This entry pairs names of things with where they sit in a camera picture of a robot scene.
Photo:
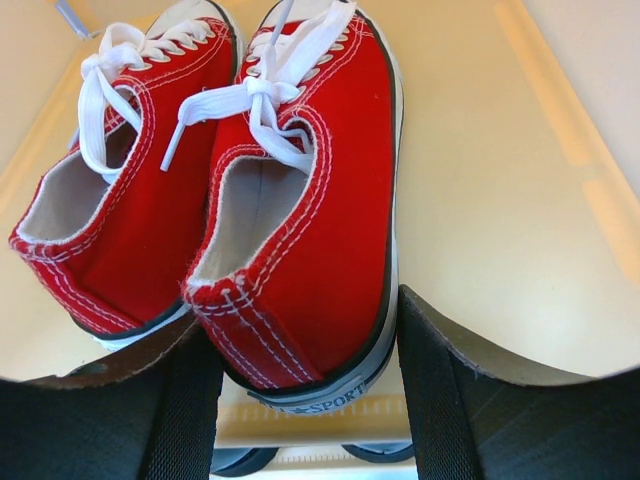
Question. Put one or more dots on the black loafer shoe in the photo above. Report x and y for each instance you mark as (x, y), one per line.
(381, 453)
(239, 462)

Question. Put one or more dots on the yellow shoe cabinet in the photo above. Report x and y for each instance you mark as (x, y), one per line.
(514, 222)

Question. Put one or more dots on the red canvas sneaker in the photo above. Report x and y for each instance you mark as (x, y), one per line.
(115, 225)
(296, 279)

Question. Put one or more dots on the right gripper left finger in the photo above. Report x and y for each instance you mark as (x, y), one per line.
(147, 411)

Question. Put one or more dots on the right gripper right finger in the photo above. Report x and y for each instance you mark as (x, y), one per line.
(472, 415)

